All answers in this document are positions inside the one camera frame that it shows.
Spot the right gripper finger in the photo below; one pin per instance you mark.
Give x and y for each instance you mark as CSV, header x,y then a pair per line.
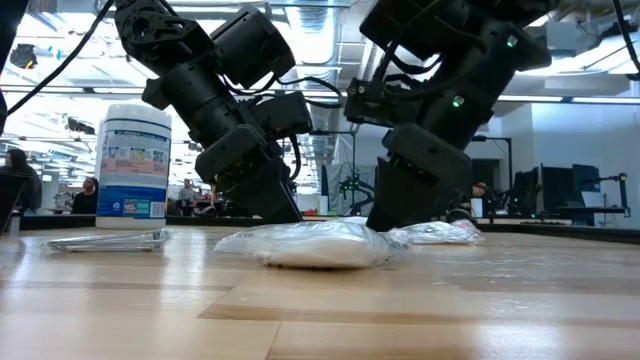
x,y
405,200

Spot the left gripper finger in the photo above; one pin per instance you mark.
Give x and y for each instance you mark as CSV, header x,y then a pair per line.
x,y
265,205

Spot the bagged white cotton pads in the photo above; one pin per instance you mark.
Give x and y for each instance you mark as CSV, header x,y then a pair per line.
x,y
310,247

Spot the bagged silver nail clipper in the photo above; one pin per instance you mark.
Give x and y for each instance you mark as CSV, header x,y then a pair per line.
x,y
110,242

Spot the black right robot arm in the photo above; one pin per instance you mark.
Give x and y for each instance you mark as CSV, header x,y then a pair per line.
x,y
475,60

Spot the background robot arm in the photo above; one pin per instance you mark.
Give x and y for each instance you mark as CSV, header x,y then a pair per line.
x,y
357,185

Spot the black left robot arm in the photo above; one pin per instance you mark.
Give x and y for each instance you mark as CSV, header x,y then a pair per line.
x,y
150,30

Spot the bagged pink toothbrush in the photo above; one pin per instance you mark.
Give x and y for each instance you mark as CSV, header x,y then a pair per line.
x,y
440,234

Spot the white paper cup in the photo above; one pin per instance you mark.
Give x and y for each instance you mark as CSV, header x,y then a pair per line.
x,y
476,207
323,205

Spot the bagged white cotton balls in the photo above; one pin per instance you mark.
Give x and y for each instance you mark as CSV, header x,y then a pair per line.
x,y
350,220

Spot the person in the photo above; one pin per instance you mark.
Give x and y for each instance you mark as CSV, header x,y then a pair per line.
x,y
20,160
187,195
479,189
85,202

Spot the white wipes canister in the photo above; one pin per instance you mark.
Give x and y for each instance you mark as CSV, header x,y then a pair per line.
x,y
132,165

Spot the long ceiling light strip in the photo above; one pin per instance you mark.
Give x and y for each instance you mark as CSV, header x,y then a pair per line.
x,y
530,98

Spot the black computer monitor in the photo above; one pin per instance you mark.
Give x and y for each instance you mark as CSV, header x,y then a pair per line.
x,y
557,187

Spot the white ceiling light panel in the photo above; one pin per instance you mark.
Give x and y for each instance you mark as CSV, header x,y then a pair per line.
x,y
612,55

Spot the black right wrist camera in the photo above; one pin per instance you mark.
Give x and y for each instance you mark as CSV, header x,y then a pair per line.
x,y
370,102

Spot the silver ventilation duct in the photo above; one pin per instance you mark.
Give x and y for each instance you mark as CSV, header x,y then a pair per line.
x,y
320,30

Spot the black camera stand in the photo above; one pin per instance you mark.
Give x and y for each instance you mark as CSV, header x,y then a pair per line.
x,y
623,195

